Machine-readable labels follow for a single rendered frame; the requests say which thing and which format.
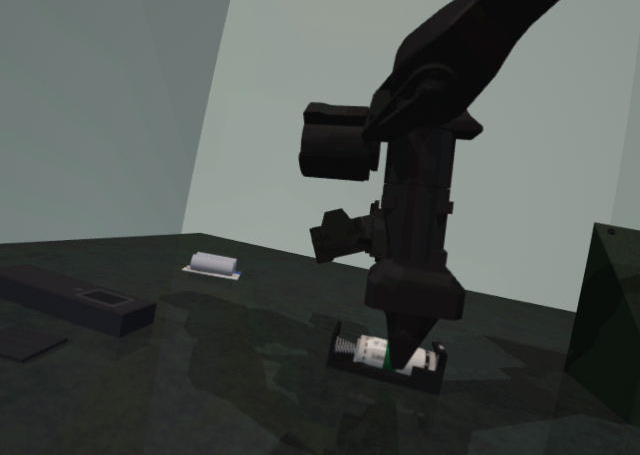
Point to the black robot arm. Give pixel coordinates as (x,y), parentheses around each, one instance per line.
(420,110)

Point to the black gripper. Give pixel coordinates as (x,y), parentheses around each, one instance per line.
(412,284)

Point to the black battery holder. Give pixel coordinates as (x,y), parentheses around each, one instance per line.
(421,379)

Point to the white cylindrical battery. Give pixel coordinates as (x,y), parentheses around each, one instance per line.
(375,352)

